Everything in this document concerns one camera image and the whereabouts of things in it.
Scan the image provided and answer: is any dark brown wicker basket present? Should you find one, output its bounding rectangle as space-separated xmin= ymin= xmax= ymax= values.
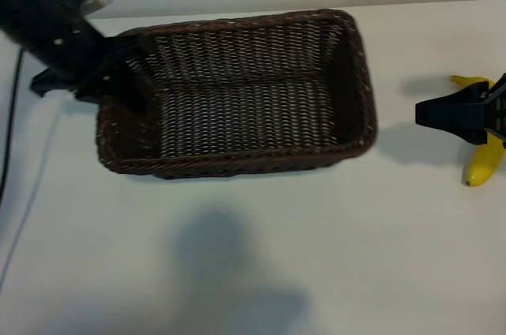
xmin=96 ymin=8 xmax=379 ymax=182

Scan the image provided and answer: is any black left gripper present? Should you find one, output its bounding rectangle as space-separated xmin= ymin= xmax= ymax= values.
xmin=28 ymin=22 xmax=156 ymax=115

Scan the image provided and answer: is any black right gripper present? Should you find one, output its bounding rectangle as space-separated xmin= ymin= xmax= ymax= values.
xmin=414 ymin=72 xmax=506 ymax=146

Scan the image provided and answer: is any thin black cable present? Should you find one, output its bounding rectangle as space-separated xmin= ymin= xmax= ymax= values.
xmin=0 ymin=51 xmax=24 ymax=204

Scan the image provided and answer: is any yellow banana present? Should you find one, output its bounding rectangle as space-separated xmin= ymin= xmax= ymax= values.
xmin=450 ymin=74 xmax=506 ymax=188

